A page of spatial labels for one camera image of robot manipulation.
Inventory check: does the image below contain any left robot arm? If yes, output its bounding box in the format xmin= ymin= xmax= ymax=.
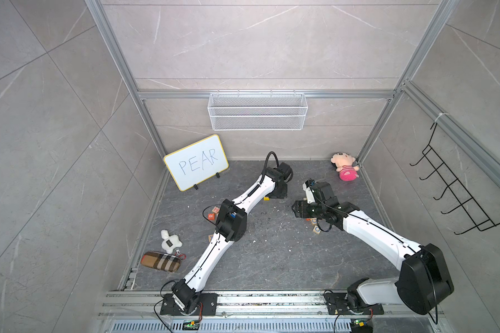
xmin=172 ymin=162 xmax=293 ymax=314

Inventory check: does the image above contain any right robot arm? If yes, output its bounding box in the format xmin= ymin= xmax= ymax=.
xmin=292 ymin=179 xmax=455 ymax=315

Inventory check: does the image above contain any pink plush doll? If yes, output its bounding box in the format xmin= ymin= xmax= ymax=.
xmin=331 ymin=152 xmax=360 ymax=182

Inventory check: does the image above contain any white plush toy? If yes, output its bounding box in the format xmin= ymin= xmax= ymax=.
xmin=161 ymin=230 xmax=183 ymax=255

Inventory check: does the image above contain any plaid brown pouch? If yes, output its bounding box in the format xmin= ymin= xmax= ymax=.
xmin=140 ymin=251 xmax=182 ymax=273

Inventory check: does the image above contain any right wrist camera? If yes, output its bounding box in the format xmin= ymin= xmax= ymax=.
xmin=303 ymin=179 xmax=315 ymax=204

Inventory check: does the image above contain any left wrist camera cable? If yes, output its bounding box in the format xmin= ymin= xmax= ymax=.
xmin=260 ymin=150 xmax=280 ymax=180

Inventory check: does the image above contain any white wire mesh basket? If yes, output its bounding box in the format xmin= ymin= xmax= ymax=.
xmin=207 ymin=92 xmax=308 ymax=131

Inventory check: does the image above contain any whiteboard with yellow frame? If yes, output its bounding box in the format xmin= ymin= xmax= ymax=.
xmin=163 ymin=135 xmax=229 ymax=191

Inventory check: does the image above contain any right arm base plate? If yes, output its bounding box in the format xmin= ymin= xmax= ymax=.
xmin=323 ymin=290 xmax=384 ymax=316

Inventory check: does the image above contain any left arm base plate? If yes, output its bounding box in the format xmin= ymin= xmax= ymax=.
xmin=156 ymin=293 xmax=219 ymax=316

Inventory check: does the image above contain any black wire hook rack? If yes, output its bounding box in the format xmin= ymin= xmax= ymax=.
xmin=409 ymin=122 xmax=500 ymax=235

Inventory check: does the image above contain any aluminium rail front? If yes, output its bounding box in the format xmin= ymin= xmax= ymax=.
xmin=95 ymin=290 xmax=447 ymax=321

